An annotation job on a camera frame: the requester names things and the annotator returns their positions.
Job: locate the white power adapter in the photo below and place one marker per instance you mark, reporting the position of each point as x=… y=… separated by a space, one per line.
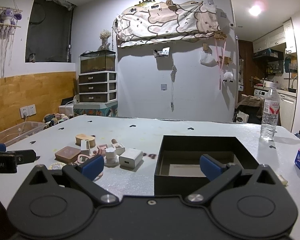
x=130 y=158

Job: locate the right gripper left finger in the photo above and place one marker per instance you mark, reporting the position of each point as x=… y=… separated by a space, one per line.
x=82 y=176

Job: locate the clear plastic bin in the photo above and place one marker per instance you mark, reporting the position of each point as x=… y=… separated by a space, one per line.
x=19 y=132

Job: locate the clear water bottle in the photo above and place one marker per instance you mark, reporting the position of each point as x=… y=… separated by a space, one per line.
x=270 y=116

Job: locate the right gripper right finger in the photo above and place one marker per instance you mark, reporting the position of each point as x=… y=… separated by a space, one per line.
x=219 y=175

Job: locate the beige scoop with handle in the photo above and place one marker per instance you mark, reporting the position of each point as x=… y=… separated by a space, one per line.
x=109 y=155

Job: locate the round cream tin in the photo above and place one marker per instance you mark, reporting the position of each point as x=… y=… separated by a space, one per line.
x=56 y=166

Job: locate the pink scissors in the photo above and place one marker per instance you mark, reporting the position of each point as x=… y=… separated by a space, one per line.
x=92 y=166

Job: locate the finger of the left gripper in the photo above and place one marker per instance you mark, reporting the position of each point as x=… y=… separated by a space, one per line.
x=29 y=156

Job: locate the white plush on wall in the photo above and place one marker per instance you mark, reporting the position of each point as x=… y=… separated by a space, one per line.
x=228 y=77

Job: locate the glass fish tank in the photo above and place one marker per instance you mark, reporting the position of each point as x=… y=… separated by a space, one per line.
x=97 y=61

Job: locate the wall power socket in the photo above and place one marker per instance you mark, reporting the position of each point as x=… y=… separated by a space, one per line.
x=28 y=111

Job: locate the gel polish bottle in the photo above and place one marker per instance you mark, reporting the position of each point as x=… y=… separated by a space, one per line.
x=119 y=148

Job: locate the purple plush toy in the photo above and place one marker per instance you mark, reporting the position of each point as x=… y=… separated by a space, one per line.
x=10 y=17

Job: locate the patterned hanging cloth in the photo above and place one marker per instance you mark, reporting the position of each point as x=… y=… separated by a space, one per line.
x=165 y=22

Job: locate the oval wooden block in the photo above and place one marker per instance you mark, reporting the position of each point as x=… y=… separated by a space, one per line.
x=83 y=137

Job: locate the black drawer cabinet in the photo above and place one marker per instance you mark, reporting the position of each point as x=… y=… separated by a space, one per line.
x=97 y=87

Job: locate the black storage box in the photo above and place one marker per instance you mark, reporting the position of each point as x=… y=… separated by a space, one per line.
x=186 y=163

